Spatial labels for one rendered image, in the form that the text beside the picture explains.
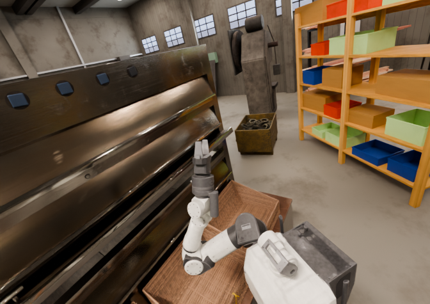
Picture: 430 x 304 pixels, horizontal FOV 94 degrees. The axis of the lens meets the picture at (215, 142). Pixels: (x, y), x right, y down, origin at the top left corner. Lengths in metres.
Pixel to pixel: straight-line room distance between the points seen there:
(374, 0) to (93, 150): 3.01
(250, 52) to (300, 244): 4.87
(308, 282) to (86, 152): 0.99
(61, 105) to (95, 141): 0.20
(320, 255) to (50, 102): 1.14
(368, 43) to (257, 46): 2.79
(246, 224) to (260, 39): 4.86
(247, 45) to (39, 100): 4.85
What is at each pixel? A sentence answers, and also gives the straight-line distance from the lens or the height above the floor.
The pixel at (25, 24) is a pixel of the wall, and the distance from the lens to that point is 10.81.
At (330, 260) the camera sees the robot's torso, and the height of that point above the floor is 1.39.
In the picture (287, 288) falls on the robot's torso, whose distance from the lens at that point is 0.75.
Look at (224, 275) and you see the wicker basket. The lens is 1.74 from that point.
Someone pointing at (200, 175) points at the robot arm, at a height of 1.63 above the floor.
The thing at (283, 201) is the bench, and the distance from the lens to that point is 2.15.
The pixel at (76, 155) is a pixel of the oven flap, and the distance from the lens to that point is 1.08.
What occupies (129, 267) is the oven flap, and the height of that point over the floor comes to 1.03.
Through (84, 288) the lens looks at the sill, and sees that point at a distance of 1.35.
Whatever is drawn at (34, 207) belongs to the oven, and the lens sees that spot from 1.09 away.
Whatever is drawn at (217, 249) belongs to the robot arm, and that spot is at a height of 1.32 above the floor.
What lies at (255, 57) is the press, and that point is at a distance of 5.26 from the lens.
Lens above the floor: 2.06
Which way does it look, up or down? 25 degrees down
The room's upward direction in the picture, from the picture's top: 13 degrees counter-clockwise
